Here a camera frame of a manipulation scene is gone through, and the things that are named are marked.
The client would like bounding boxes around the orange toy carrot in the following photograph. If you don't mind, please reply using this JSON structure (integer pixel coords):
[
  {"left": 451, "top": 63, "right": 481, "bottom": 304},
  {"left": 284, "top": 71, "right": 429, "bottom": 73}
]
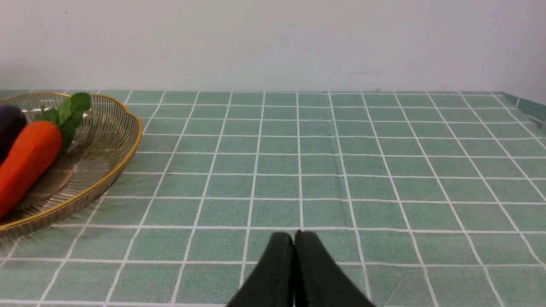
[{"left": 0, "top": 93, "right": 91, "bottom": 216}]

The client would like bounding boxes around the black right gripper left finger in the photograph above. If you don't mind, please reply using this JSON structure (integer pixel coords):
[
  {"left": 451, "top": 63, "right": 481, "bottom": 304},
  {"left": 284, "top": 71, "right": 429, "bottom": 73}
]
[{"left": 227, "top": 232, "right": 294, "bottom": 307}]

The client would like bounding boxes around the gold-rimmed glass wire bowl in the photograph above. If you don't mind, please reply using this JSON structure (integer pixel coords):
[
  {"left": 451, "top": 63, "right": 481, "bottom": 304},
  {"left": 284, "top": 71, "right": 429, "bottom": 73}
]
[{"left": 0, "top": 95, "right": 143, "bottom": 241}]

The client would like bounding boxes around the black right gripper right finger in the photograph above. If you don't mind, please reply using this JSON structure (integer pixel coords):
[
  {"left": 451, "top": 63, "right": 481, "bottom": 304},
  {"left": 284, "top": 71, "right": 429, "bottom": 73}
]
[{"left": 294, "top": 230, "right": 374, "bottom": 307}]

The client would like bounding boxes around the green checkered tablecloth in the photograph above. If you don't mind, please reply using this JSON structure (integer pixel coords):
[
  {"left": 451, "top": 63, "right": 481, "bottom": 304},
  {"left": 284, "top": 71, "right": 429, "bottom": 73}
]
[{"left": 1, "top": 90, "right": 545, "bottom": 307}]

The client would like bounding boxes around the purple toy eggplant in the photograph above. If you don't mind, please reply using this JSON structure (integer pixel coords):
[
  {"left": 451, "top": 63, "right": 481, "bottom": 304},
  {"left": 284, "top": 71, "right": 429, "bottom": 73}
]
[{"left": 0, "top": 105, "right": 27, "bottom": 164}]

